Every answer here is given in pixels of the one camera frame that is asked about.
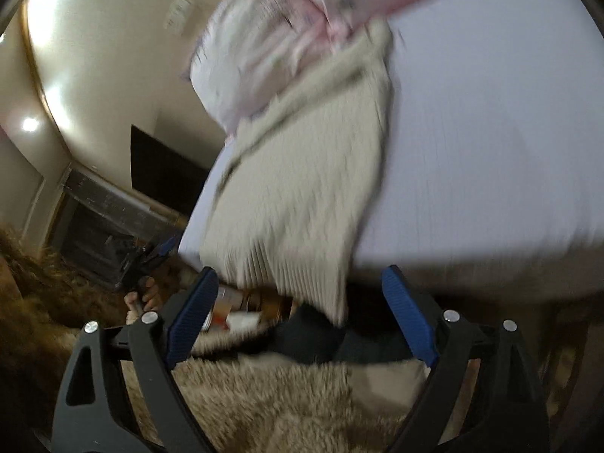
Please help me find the cream cable-knit sweater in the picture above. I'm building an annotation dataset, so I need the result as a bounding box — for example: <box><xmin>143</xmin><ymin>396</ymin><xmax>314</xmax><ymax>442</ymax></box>
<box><xmin>200</xmin><ymin>20</ymin><xmax>392</xmax><ymax>324</ymax></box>

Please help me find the left hand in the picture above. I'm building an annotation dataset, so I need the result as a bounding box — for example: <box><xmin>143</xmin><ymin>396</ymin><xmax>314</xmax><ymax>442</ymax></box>
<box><xmin>124</xmin><ymin>276</ymin><xmax>164</xmax><ymax>325</ymax></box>

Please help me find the dark wooden side shelf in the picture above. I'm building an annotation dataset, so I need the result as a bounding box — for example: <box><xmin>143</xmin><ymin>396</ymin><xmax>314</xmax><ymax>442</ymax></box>
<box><xmin>47</xmin><ymin>166</ymin><xmax>184</xmax><ymax>290</ymax></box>

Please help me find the orange white bottle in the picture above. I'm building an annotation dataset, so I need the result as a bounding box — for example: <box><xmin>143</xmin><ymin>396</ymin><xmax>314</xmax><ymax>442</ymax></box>
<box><xmin>202</xmin><ymin>284</ymin><xmax>297</xmax><ymax>332</ymax></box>

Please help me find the beige shaggy rug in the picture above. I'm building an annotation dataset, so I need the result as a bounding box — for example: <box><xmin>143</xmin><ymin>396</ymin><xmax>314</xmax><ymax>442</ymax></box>
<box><xmin>120</xmin><ymin>320</ymin><xmax>478</xmax><ymax>453</ymax></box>

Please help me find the black monitor screen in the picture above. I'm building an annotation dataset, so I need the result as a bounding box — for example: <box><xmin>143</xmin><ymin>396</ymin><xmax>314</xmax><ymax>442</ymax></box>
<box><xmin>130</xmin><ymin>125</ymin><xmax>209</xmax><ymax>217</ymax></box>

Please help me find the lavender bed sheet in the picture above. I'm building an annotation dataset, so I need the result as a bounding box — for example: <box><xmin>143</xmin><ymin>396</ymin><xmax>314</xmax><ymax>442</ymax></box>
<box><xmin>350</xmin><ymin>0</ymin><xmax>603</xmax><ymax>301</ymax></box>

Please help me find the white floral pillow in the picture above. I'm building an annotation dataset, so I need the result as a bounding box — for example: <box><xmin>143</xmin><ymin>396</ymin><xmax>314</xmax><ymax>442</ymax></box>
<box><xmin>188</xmin><ymin>0</ymin><xmax>331</xmax><ymax>136</ymax></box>

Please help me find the white wall switch plate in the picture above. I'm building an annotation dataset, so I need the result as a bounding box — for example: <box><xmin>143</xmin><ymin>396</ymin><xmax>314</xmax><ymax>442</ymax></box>
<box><xmin>164</xmin><ymin>0</ymin><xmax>196</xmax><ymax>35</ymax></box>

